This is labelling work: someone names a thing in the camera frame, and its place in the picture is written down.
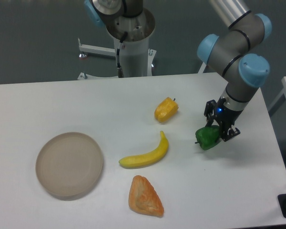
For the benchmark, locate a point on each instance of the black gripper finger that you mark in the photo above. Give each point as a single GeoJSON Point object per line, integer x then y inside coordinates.
{"type": "Point", "coordinates": [210, 119]}
{"type": "Point", "coordinates": [227, 131]}

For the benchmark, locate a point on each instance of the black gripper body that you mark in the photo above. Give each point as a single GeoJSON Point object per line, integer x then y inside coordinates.
{"type": "Point", "coordinates": [223, 110]}

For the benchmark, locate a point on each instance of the green toy pepper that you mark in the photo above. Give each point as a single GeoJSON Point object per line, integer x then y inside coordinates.
{"type": "Point", "coordinates": [208, 137]}

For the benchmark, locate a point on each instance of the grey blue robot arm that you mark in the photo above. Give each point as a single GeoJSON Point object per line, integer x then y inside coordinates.
{"type": "Point", "coordinates": [230, 56]}

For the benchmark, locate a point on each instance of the yellow toy pepper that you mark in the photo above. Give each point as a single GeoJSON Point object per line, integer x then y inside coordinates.
{"type": "Point", "coordinates": [165, 110]}

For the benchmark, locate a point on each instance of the yellow toy banana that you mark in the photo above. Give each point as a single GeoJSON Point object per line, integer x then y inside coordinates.
{"type": "Point", "coordinates": [147, 159]}

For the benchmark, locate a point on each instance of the orange toy croissant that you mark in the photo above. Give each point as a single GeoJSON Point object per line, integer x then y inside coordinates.
{"type": "Point", "coordinates": [143, 199]}

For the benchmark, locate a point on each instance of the beige round plate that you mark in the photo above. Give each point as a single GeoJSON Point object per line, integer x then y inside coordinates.
{"type": "Point", "coordinates": [69, 165]}

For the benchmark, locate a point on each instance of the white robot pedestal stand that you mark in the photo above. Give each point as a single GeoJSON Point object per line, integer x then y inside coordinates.
{"type": "Point", "coordinates": [133, 29]}

